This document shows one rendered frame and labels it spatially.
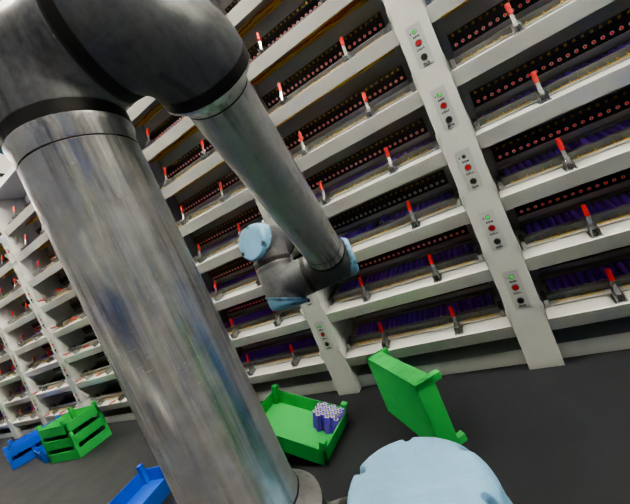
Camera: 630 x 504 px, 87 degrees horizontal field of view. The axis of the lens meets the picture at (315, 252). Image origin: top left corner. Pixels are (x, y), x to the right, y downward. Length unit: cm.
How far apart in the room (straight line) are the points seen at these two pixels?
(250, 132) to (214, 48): 10
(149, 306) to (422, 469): 31
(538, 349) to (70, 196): 120
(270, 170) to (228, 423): 31
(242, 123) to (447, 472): 43
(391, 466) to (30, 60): 52
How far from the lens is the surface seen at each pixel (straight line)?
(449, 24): 140
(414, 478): 42
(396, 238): 117
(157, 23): 38
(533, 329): 123
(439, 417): 101
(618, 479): 96
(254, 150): 46
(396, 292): 123
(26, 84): 40
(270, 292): 78
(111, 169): 37
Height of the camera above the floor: 65
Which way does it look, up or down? 3 degrees down
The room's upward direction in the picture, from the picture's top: 23 degrees counter-clockwise
